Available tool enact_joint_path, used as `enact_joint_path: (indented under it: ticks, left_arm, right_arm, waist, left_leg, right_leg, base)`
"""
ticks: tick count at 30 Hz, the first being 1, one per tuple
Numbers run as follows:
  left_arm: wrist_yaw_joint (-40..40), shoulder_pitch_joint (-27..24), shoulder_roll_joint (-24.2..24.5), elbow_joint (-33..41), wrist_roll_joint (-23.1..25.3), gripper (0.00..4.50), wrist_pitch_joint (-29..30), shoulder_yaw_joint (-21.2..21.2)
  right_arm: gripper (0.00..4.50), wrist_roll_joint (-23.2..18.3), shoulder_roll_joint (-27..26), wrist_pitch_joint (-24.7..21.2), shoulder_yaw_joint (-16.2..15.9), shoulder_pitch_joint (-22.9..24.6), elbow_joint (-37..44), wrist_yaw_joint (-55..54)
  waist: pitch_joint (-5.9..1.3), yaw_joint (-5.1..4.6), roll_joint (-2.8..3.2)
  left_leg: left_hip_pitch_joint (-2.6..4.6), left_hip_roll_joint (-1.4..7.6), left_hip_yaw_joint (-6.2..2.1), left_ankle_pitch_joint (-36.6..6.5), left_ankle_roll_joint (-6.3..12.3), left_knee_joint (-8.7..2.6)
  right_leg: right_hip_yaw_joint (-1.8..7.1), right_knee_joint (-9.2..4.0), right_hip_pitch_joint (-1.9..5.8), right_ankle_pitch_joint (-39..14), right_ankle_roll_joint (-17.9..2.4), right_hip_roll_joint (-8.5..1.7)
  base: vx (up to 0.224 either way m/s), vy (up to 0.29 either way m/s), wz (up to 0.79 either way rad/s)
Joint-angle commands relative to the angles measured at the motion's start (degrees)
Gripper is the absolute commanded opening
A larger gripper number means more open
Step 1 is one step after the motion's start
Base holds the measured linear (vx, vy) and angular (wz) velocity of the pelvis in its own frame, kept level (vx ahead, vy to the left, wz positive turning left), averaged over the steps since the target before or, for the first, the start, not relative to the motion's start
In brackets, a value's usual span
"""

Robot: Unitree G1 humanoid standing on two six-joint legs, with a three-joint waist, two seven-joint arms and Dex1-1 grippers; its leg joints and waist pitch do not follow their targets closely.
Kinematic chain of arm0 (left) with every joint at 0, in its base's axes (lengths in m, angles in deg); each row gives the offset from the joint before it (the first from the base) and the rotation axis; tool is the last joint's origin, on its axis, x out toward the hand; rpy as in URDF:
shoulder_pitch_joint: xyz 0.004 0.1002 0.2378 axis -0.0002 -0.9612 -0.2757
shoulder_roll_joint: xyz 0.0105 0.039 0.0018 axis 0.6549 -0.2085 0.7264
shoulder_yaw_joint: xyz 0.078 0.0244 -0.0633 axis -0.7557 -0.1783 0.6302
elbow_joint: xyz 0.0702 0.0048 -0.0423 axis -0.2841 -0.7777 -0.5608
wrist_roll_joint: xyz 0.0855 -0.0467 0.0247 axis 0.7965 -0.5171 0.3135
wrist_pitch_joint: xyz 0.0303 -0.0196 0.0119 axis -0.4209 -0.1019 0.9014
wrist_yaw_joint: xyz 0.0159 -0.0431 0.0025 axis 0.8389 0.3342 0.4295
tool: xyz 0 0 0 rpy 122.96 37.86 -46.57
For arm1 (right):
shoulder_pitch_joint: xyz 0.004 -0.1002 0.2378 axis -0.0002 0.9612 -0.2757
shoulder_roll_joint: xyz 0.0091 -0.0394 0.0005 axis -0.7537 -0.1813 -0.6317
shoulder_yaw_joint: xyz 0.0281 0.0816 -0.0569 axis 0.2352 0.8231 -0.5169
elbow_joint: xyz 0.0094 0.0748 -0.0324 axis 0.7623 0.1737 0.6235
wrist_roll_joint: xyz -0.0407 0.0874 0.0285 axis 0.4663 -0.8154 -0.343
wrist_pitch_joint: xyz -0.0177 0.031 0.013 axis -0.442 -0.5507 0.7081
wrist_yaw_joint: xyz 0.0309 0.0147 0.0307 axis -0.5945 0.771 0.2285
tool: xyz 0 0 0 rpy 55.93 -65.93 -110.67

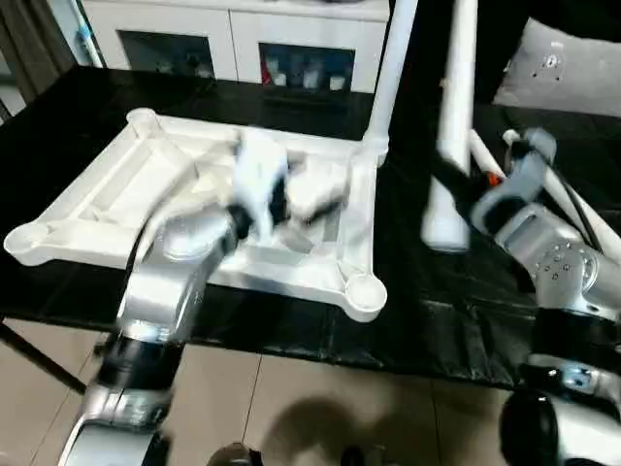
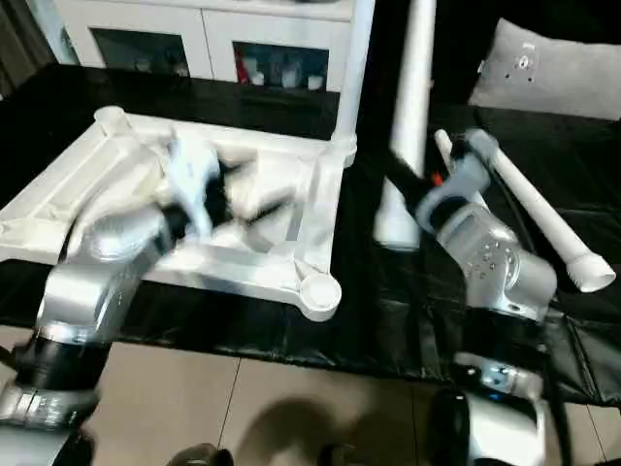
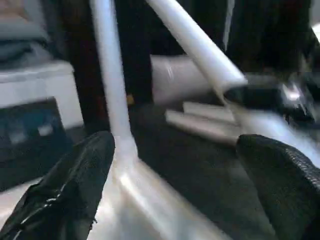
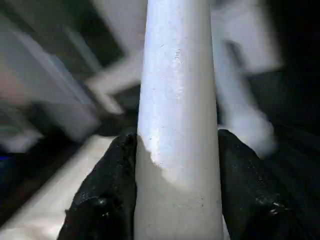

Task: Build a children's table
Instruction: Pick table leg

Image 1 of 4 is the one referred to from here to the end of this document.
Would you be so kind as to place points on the black stand leg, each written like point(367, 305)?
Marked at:
point(39, 357)

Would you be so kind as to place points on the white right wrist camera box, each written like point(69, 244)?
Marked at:
point(529, 165)

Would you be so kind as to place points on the light grey cushion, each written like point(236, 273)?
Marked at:
point(563, 68)

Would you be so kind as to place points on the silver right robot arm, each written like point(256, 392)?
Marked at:
point(563, 291)

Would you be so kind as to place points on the black cabinet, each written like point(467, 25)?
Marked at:
point(485, 39)

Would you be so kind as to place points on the grey curtain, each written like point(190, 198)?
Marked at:
point(29, 44)

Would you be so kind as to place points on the white plastic table top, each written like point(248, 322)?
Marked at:
point(107, 194)

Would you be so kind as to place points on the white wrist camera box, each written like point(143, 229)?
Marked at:
point(529, 165)
point(260, 170)

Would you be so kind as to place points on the white glass-door cabinet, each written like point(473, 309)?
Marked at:
point(223, 39)

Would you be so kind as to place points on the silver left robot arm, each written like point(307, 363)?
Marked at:
point(160, 301)

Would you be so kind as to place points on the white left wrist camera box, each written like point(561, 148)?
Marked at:
point(260, 170)

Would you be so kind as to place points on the black work mat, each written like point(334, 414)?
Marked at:
point(58, 146)

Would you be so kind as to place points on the white plastic table leg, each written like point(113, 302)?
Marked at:
point(454, 107)
point(587, 218)
point(390, 73)
point(482, 153)

